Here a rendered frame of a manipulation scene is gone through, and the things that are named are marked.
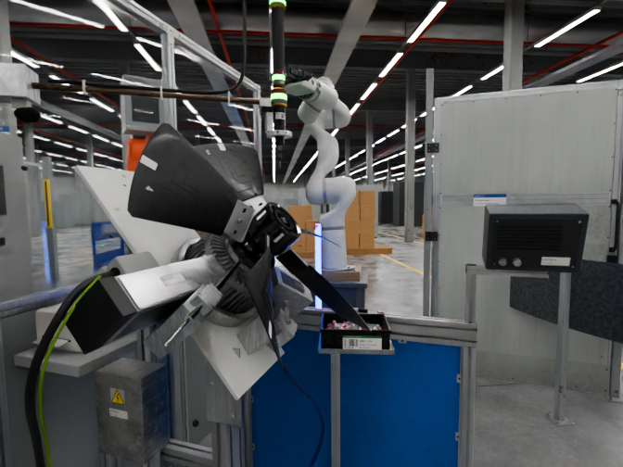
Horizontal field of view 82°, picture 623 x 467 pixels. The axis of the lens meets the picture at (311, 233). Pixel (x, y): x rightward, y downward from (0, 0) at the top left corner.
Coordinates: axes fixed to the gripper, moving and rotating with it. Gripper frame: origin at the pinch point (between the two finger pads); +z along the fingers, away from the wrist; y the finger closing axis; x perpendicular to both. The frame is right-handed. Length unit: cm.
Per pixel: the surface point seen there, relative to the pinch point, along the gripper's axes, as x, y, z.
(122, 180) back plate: -34, 27, 36
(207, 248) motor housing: -52, -1, 31
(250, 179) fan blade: -34.1, -1.4, 14.7
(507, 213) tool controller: -44, -62, -33
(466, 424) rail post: -116, -51, -38
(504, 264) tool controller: -60, -61, -35
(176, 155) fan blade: -31, -7, 43
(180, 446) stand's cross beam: -110, 14, 28
